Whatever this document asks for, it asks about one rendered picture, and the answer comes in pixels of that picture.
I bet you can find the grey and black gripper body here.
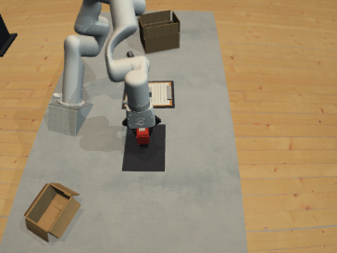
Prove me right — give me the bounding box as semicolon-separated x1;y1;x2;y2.
126;101;156;129

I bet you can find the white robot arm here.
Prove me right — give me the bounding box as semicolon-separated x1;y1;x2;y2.
54;0;152;112

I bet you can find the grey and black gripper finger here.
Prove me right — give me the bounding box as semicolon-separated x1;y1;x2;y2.
122;119;136;137
148;115;161;136

